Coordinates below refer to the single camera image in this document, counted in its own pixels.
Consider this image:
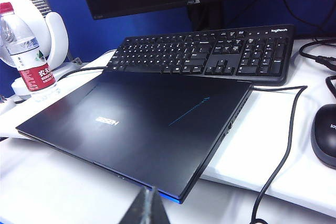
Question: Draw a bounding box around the black Hasee laptop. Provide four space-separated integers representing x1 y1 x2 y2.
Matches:
15 70 255 205

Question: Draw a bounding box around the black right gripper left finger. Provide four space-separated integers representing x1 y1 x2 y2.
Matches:
125 187 150 224

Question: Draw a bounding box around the black cable with plug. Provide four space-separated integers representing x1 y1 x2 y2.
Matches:
299 39 336 72

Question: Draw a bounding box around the wide blue partition panel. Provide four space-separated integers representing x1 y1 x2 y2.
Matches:
34 0 336 63

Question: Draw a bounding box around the white desk fan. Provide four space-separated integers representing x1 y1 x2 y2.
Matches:
0 0 70 103

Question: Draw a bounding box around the silver partition post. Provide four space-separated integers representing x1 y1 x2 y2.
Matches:
30 0 75 62

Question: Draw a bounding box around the black Logitech keyboard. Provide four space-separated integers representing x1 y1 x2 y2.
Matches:
103 24 296 86

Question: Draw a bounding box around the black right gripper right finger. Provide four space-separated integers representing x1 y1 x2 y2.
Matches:
148 187 171 224

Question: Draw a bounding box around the thin black monitor cable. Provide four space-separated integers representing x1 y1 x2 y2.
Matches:
278 0 336 40

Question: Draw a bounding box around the clear water bottle red label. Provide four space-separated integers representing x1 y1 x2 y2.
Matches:
0 2 59 102

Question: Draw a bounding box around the black laptop power cable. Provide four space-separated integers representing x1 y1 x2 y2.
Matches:
249 84 308 224

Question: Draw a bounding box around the black grey computer mouse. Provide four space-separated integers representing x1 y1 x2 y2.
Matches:
310 103 336 169

